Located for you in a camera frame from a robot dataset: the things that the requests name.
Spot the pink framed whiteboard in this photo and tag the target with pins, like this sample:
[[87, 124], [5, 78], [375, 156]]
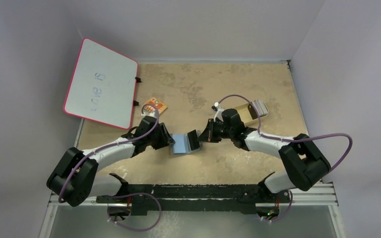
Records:
[[102, 86]]

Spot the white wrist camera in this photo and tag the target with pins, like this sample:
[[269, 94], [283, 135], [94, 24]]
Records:
[[149, 110], [217, 111]]

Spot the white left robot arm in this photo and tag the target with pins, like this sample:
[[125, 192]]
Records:
[[74, 175]]

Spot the orange circuit board card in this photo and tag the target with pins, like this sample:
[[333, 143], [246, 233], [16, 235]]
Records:
[[157, 103]]

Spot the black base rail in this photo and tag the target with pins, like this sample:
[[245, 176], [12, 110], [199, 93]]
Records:
[[244, 198]]

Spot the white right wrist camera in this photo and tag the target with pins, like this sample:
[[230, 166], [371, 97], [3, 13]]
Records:
[[217, 111]]

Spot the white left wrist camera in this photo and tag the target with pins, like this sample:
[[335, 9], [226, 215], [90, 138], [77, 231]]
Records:
[[149, 110]]

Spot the beige oval tray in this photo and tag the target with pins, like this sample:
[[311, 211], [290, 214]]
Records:
[[245, 115]]

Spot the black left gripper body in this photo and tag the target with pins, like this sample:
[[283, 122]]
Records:
[[155, 141]]

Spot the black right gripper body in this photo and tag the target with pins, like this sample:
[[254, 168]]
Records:
[[210, 131]]

